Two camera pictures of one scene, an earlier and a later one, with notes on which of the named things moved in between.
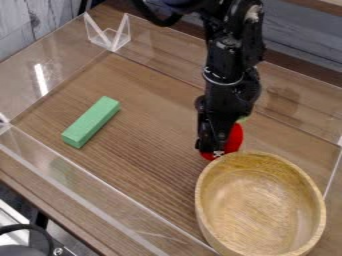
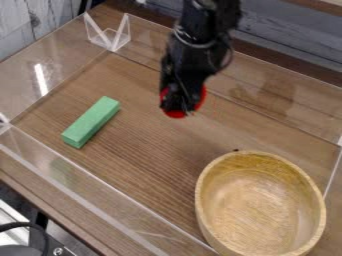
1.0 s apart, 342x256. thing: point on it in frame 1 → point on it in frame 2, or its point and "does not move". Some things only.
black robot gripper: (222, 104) → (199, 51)
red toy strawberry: (234, 139) → (181, 113)
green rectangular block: (91, 120) does not move
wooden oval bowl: (259, 206) does not move
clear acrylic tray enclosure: (98, 130) does not move
